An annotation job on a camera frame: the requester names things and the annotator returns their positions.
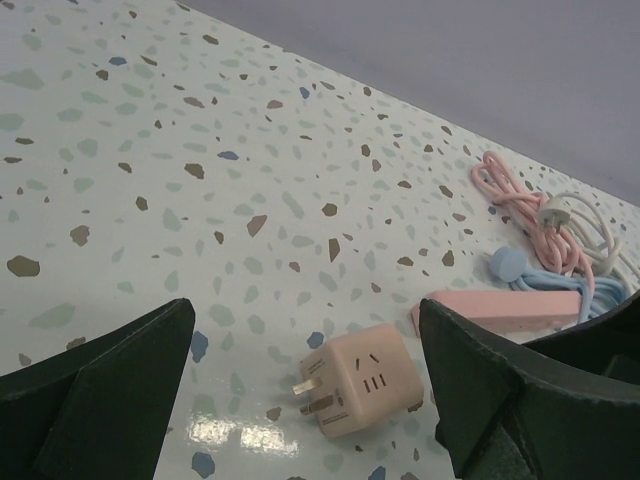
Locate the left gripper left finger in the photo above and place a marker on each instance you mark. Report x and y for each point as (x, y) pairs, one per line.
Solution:
(99, 410)

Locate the pink power strip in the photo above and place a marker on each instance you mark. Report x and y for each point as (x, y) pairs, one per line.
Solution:
(502, 312)

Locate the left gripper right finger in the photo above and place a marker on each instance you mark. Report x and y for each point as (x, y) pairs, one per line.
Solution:
(564, 406)

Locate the pink plug adapter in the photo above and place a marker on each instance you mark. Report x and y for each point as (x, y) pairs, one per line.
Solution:
(359, 379)

